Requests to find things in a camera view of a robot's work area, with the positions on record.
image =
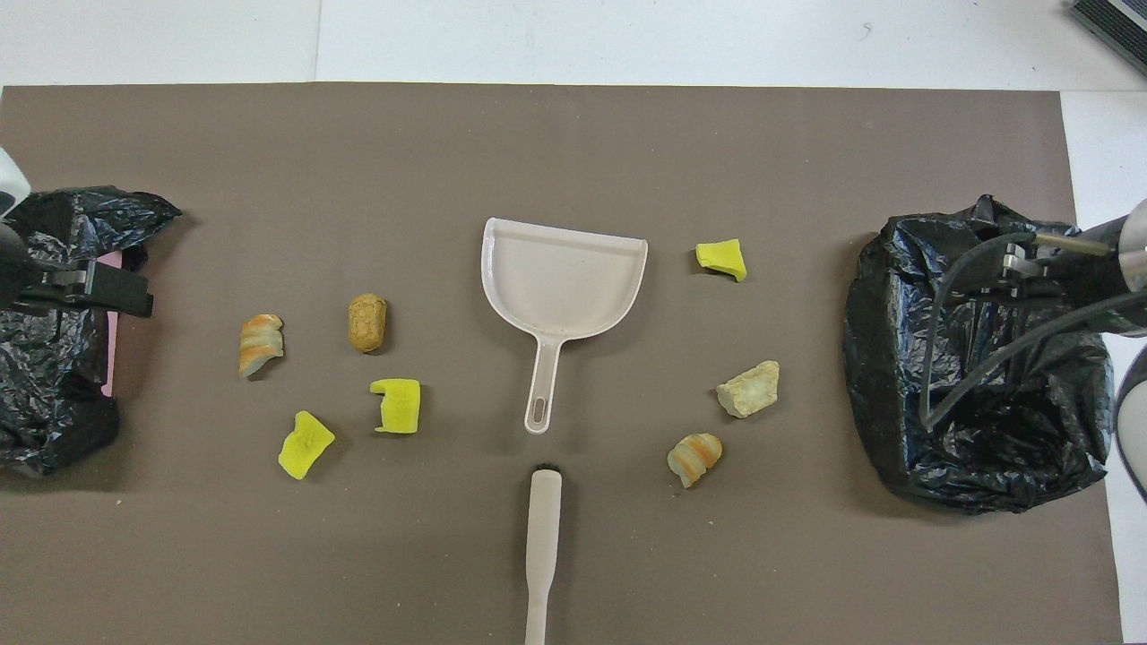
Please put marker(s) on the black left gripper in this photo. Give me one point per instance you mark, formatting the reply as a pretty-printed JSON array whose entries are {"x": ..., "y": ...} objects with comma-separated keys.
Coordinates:
[{"x": 18, "y": 269}]

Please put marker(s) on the yellow notched sponge piece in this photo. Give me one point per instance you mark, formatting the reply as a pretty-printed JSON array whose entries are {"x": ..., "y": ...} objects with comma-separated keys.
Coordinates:
[{"x": 397, "y": 405}]

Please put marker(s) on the black ribbed device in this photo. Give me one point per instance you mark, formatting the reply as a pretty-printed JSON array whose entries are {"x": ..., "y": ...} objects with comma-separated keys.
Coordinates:
[{"x": 1116, "y": 22}]

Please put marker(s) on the beige plastic dustpan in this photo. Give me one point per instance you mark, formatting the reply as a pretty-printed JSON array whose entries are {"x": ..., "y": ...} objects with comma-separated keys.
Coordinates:
[{"x": 560, "y": 278}]

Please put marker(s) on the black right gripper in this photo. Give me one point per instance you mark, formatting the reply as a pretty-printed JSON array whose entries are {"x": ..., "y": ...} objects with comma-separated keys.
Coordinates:
[{"x": 1098, "y": 264}]

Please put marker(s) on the pink plastic bin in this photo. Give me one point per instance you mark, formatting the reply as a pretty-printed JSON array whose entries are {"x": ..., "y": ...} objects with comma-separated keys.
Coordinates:
[{"x": 111, "y": 358}]

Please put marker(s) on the pale beige foam chunk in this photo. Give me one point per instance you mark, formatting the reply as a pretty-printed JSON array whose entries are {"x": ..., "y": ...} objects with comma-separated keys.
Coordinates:
[{"x": 748, "y": 390}]

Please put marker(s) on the yellow wedge sponge piece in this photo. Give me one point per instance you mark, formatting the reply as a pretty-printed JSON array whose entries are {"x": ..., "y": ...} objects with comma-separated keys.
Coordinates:
[{"x": 721, "y": 258}]

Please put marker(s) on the beige hand brush black bristles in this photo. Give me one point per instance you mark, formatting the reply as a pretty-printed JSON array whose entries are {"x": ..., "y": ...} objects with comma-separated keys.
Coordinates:
[{"x": 544, "y": 511}]

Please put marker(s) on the brown table mat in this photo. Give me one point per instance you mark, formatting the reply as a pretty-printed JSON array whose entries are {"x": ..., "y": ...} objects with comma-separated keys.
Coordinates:
[{"x": 573, "y": 161}]

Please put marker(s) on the open black trash bag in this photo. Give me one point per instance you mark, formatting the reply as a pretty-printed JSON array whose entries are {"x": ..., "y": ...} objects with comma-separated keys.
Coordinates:
[{"x": 986, "y": 448}]

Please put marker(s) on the brown bread roll toy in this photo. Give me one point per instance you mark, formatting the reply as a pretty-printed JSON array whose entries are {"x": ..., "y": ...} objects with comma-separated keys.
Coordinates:
[{"x": 367, "y": 322}]

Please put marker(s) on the crumpled black trash bag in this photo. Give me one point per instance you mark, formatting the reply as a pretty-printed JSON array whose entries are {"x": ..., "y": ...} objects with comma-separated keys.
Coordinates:
[{"x": 45, "y": 376}]

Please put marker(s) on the orange striped croissant toy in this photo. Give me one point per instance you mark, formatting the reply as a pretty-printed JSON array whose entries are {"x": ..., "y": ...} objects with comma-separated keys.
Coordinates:
[{"x": 261, "y": 344}]

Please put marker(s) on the pale striped croissant toy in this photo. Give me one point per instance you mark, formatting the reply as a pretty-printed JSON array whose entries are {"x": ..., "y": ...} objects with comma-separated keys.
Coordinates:
[{"x": 694, "y": 459}]

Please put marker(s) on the yellow diamond sponge piece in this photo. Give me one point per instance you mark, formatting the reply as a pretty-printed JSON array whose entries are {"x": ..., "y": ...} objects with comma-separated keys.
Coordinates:
[{"x": 305, "y": 444}]

